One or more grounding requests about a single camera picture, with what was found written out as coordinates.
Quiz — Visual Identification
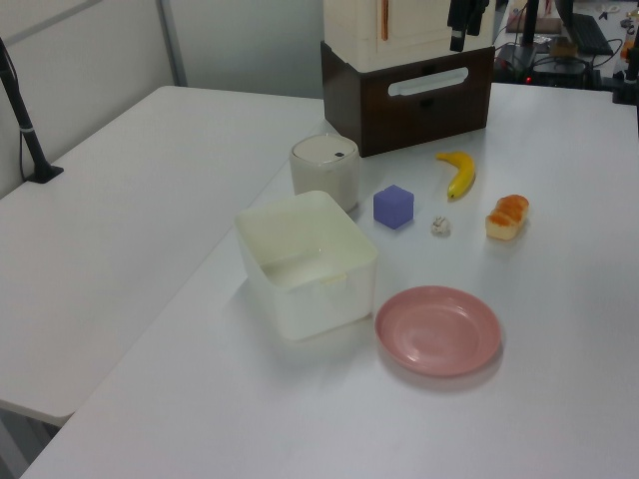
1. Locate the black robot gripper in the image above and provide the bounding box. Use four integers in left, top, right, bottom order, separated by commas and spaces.
446, 0, 492, 53

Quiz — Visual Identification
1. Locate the orange glazed bread loaf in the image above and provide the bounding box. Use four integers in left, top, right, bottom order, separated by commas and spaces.
485, 194, 530, 240

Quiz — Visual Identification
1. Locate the pink round plate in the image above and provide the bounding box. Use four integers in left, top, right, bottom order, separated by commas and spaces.
373, 284, 502, 377

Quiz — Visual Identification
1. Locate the black monitor stand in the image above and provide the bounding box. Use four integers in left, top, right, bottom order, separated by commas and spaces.
493, 0, 548, 84

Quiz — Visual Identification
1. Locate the cream upper cabinet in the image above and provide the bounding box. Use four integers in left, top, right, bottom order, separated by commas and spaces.
322, 0, 496, 73

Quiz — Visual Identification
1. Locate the dark brown drawer cabinet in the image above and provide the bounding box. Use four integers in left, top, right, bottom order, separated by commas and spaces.
319, 40, 495, 159

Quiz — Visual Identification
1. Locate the small cardboard box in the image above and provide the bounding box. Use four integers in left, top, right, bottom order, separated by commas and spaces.
548, 36, 578, 57

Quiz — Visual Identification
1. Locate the black keyboard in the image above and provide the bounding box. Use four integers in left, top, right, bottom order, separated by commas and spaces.
571, 13, 614, 56

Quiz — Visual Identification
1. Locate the yellow banana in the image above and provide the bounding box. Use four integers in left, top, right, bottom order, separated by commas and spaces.
435, 151, 476, 202

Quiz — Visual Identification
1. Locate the black table clamp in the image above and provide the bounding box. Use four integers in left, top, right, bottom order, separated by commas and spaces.
609, 62, 639, 105

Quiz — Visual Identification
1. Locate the purple cube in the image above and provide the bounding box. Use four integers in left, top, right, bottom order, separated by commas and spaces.
372, 184, 416, 231

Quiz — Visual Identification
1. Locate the small white lidded bin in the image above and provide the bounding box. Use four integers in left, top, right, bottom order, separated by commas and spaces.
289, 134, 361, 213

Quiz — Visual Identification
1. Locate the white open plastic box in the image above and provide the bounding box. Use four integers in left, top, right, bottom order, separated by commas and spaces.
234, 190, 378, 342

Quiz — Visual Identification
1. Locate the black clamped pole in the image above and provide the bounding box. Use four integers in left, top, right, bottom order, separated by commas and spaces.
0, 37, 65, 185

